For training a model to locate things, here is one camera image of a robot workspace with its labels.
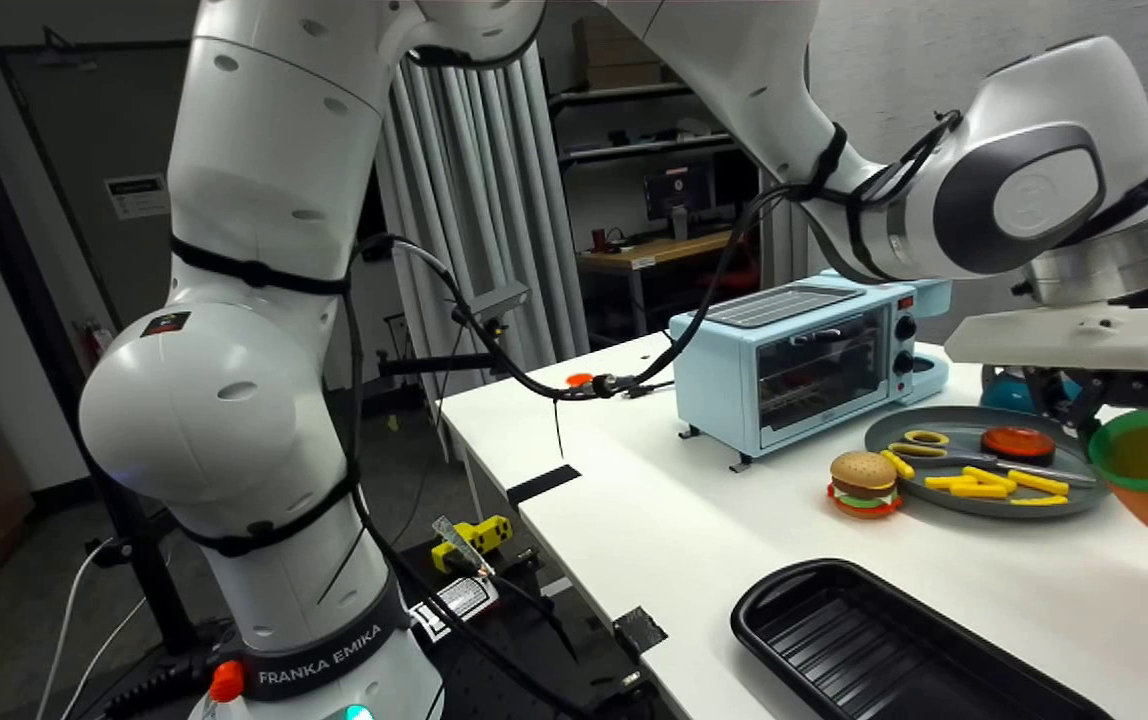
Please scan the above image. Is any grey round plate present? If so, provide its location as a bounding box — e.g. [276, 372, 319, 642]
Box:
[861, 405, 1116, 523]

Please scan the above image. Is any white label plate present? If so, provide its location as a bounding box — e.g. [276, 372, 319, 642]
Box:
[408, 578, 497, 647]

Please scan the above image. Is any red toy tomato slice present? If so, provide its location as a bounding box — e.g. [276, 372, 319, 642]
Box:
[978, 422, 1061, 469]

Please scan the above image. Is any grey toy knife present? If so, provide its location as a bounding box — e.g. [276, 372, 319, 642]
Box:
[926, 444, 1096, 487]

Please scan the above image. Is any toy burger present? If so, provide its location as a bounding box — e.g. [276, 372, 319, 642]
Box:
[825, 448, 904, 520]

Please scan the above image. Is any black ribbed tray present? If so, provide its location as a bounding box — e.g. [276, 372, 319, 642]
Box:
[727, 557, 1116, 720]

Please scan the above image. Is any light blue toaster oven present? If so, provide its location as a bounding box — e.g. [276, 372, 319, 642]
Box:
[667, 267, 956, 469]

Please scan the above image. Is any wooden table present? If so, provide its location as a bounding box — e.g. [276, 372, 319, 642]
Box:
[576, 228, 749, 334]

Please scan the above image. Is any dark storage shelf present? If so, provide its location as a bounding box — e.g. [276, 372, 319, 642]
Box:
[544, 0, 768, 334]

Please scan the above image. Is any black tape strip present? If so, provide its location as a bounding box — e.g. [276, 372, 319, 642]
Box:
[608, 603, 671, 655]
[506, 458, 584, 506]

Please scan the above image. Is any black stand with grey clamp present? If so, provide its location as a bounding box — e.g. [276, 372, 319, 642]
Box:
[377, 280, 529, 391]

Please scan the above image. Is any white pleated curtain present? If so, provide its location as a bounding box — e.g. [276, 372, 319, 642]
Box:
[377, 51, 591, 391]

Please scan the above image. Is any yellow clamp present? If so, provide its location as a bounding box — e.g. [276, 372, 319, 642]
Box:
[432, 510, 517, 563]

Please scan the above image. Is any orange red cap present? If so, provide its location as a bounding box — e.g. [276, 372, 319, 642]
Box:
[203, 655, 251, 706]

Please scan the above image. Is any dark door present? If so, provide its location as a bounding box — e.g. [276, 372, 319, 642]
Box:
[0, 35, 203, 353]

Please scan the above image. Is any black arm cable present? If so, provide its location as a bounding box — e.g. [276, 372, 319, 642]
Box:
[348, 113, 967, 450]

